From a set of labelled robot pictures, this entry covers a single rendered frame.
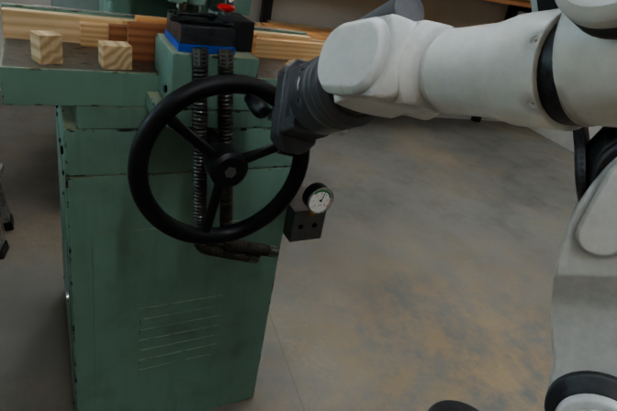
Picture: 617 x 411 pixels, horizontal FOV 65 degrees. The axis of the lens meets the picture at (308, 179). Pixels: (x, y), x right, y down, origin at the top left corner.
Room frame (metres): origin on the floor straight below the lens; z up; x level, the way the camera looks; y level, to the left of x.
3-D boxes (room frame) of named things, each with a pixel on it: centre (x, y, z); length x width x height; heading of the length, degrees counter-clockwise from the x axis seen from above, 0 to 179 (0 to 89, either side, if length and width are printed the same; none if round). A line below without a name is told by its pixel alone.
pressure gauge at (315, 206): (0.93, -0.02, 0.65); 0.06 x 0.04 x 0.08; 121
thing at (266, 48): (1.03, 0.23, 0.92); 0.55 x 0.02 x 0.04; 121
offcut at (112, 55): (0.79, 0.35, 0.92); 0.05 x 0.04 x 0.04; 127
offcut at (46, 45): (0.75, 0.44, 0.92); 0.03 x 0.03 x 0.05; 54
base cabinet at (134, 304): (1.08, 0.37, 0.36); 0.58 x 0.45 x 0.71; 31
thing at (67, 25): (0.99, 0.32, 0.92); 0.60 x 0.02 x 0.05; 121
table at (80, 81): (0.88, 0.25, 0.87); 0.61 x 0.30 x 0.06; 121
